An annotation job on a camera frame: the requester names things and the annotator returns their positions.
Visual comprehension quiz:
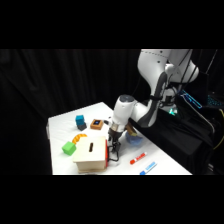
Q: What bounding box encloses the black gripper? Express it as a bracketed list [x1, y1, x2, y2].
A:
[107, 128, 127, 157]

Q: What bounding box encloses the red marker pen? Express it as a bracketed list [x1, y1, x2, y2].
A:
[129, 152, 148, 166]

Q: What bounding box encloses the light wooden box with slot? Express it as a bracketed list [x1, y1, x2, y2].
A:
[72, 135, 108, 174]

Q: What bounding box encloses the brown block with blue top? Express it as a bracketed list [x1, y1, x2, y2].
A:
[89, 118, 105, 131]

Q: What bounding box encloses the orange ridged toy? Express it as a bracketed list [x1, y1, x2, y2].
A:
[71, 133, 88, 144]

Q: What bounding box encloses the blue marker pen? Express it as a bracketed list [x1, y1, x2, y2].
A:
[139, 161, 158, 176]

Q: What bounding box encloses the dark grey cube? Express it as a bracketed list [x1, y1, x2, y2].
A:
[76, 122, 88, 132]

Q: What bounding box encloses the teal cube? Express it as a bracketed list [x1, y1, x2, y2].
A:
[75, 114, 85, 126]

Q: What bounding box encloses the green cube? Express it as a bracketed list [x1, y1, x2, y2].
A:
[61, 140, 77, 156]

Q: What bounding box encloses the black covered robot stand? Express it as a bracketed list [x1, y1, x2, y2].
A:
[128, 98, 215, 176]

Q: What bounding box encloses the blue lit bar device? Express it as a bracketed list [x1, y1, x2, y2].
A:
[180, 88, 204, 110]

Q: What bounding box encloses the black curtain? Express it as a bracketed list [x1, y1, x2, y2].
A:
[0, 49, 224, 176]

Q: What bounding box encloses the teal lit device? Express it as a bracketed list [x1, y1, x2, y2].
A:
[206, 94, 224, 108]

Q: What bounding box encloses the brown wrist camera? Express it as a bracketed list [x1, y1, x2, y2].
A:
[125, 123, 139, 137]

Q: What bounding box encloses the yellow cable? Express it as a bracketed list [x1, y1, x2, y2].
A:
[211, 108, 224, 152]

